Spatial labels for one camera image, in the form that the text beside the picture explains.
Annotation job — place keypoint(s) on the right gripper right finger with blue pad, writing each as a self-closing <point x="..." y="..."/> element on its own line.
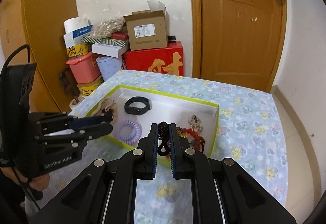
<point x="180" y="164"/>

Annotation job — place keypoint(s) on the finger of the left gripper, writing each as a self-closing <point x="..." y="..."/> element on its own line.
<point x="93" y="132"/>
<point x="89" y="120"/>

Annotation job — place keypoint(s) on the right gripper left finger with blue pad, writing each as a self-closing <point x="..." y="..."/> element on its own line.
<point x="149" y="145"/>

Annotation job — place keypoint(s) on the rhinestone gold brooch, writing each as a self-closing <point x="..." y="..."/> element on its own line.
<point x="195" y="124"/>

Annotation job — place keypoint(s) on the beige translucent hair claw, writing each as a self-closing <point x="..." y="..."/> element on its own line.
<point x="107" y="107"/>

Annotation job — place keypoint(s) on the black fitness band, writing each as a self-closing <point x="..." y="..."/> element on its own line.
<point x="137" y="106"/>

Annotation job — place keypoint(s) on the person's left hand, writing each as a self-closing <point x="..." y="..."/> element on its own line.
<point x="39" y="183"/>

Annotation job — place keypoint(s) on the tape roll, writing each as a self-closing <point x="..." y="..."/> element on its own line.
<point x="75" y="102"/>

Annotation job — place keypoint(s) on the yellow-green shallow box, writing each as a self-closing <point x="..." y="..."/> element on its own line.
<point x="166" y="107"/>

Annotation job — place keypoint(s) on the pink plastic bin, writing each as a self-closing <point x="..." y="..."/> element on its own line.
<point x="84" y="68"/>

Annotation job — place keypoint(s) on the lavender round container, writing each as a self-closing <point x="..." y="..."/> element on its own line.
<point x="109" y="66"/>

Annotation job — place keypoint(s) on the floral blue tablecloth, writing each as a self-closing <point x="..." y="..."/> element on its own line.
<point x="249" y="131"/>

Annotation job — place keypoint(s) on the yellow patterned box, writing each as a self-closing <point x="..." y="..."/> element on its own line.
<point x="78" y="50"/>

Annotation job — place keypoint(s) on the white flat box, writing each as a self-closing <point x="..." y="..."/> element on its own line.
<point x="109" y="50"/>

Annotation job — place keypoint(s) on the white blue carton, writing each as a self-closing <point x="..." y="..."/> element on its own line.
<point x="76" y="37"/>

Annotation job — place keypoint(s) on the green striped box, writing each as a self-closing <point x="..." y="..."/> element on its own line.
<point x="106" y="41"/>

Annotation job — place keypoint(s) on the red gift box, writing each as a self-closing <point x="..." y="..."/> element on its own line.
<point x="167" y="60"/>

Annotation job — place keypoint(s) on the white paper roll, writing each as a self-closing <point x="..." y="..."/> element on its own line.
<point x="75" y="23"/>

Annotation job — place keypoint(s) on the small dark red box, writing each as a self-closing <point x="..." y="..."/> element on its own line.
<point x="119" y="36"/>

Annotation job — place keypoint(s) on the bag of nuts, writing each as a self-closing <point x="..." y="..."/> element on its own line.
<point x="107" y="27"/>

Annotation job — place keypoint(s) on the brown cardboard box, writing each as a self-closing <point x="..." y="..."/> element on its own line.
<point x="146" y="30"/>

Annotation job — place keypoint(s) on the wooden door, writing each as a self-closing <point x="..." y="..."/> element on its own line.
<point x="239" y="42"/>

